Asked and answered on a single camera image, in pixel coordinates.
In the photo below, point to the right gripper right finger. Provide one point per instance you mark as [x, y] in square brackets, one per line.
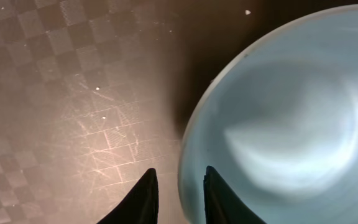
[222, 205]

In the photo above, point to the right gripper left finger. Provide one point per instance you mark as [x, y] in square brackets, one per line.
[140, 205]

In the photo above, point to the light blue small bowl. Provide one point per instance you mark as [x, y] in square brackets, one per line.
[280, 125]

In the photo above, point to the brown serving tray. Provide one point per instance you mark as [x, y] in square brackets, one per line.
[95, 92]

